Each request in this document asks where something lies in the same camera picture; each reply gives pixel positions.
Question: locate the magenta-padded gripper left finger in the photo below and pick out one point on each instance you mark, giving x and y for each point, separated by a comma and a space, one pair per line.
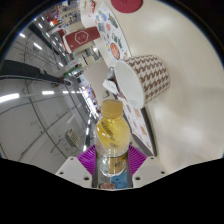
86, 159

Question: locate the group of ceiling lights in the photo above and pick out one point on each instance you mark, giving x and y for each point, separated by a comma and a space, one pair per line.
10, 97

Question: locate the clear bottle with yellow drink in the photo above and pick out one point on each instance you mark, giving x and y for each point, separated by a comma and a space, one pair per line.
112, 133

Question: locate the white brown patterned paper cup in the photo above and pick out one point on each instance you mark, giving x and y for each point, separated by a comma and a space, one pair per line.
151, 78

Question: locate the ceiling air conditioner unit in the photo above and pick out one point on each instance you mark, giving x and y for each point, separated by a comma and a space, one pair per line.
73, 138

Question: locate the crumpled white napkin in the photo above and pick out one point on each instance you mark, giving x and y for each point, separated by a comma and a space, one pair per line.
110, 88

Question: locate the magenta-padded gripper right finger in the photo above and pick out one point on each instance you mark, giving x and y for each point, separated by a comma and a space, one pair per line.
136, 159

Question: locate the flat round red coaster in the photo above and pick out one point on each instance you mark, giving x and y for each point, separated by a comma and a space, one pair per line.
126, 5

